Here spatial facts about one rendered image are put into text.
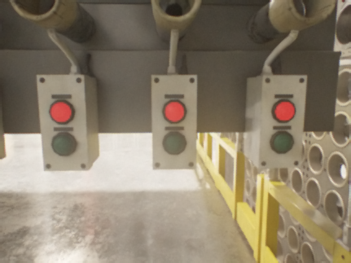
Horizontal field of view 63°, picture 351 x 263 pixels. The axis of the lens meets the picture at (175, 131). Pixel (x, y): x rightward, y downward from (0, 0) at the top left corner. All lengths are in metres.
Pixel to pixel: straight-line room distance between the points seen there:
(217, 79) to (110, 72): 0.20
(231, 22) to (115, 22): 0.22
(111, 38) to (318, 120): 0.42
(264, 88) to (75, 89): 0.29
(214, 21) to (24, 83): 0.37
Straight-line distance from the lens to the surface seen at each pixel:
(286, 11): 0.43
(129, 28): 0.58
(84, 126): 0.47
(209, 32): 0.58
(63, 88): 0.47
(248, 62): 0.56
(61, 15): 0.42
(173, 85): 0.45
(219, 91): 0.55
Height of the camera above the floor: 0.75
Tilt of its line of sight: 9 degrees down
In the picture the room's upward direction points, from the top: straight up
